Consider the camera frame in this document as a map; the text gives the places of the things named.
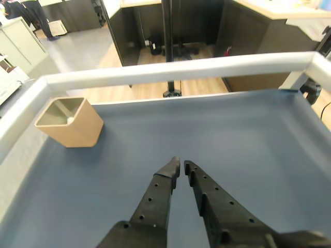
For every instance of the black box on floor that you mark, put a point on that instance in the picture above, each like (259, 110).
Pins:
(156, 46)

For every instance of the black table clamp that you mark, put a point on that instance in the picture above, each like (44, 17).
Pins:
(311, 90)

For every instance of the blue table mat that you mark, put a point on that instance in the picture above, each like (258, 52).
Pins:
(207, 134)

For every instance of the standing person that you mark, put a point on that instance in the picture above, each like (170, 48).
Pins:
(38, 15)

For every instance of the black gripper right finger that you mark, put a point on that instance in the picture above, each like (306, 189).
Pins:
(227, 219)

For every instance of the black stand pole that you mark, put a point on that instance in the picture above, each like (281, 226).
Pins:
(169, 38)

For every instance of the dark office desk partition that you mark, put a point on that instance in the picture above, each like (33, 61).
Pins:
(243, 33)

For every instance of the white cabinet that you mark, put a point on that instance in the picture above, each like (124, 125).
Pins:
(18, 44)

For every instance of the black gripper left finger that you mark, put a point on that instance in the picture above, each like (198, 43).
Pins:
(152, 206)

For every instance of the tan open box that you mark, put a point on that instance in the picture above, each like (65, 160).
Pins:
(80, 131)

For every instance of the white table frame rail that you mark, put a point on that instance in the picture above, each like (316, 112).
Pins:
(165, 72)

